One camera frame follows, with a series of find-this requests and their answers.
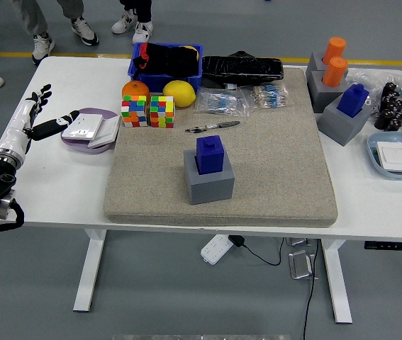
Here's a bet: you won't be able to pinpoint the colourful puzzle cube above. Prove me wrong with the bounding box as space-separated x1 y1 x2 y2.
149 95 176 129
121 94 149 128

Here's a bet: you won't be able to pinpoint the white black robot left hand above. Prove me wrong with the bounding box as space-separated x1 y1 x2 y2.
0 84 81 157

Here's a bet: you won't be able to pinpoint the purple tray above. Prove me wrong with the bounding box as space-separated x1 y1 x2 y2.
60 108 122 156

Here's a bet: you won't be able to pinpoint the white socket panel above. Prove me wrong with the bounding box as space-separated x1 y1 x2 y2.
61 113 104 142

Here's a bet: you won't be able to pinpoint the silver metal foot pedal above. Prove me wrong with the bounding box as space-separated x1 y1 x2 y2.
288 249 317 281
285 237 313 247

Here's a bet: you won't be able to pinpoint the blue plastic bin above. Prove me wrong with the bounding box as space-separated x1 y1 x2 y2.
127 42 204 94

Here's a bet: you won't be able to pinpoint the white power strip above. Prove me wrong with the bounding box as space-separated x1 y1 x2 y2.
200 234 233 266

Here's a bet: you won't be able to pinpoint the blue square seal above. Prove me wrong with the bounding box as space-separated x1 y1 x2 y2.
337 83 370 118
196 136 226 175

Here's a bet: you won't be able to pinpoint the yellow object in bin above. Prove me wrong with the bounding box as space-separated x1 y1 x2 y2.
184 45 201 62

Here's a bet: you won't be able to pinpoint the orange cylinder seal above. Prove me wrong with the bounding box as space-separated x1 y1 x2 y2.
323 36 347 65
322 56 349 88

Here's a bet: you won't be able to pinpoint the white switch panel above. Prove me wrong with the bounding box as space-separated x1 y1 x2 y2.
376 141 402 174
87 115 122 149

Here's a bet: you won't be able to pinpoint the black pen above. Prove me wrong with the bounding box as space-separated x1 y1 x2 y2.
185 120 241 135

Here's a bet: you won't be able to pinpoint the long black cable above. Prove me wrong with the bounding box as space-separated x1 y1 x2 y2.
302 239 320 340

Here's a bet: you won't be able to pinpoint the black cloth bag red trim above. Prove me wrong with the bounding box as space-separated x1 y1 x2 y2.
132 42 201 77

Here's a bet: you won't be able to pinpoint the white table leg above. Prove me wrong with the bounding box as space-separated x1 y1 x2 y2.
320 239 353 324
72 229 108 312

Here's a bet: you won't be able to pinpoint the yellow lemon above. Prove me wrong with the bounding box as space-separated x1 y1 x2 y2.
162 79 197 108

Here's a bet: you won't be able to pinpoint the black plastic-wrapped long case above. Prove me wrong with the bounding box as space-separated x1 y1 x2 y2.
200 50 285 89

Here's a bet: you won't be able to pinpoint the orange fruit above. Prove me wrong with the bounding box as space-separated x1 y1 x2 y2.
121 80 151 103

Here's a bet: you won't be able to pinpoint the black plug with cord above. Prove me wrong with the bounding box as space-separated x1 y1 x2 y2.
228 234 284 266

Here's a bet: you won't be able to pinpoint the grey seal holder block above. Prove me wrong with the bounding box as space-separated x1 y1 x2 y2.
306 69 350 114
182 148 236 205
317 95 374 147
306 52 331 74

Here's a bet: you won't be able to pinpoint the grey-brown mat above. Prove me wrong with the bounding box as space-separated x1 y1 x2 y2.
103 67 339 228

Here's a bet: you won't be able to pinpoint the clear bag beige resistors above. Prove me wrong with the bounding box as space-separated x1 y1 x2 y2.
246 84 296 110

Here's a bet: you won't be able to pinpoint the light blue tray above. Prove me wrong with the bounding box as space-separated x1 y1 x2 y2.
367 132 402 181

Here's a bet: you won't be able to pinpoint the clear bag blue resistors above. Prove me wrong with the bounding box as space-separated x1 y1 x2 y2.
193 88 251 118

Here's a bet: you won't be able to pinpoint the bundle of black capacitors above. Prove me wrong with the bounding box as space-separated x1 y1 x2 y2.
374 81 402 132

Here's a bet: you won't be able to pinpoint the black table control panel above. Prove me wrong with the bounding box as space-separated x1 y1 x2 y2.
364 241 402 251

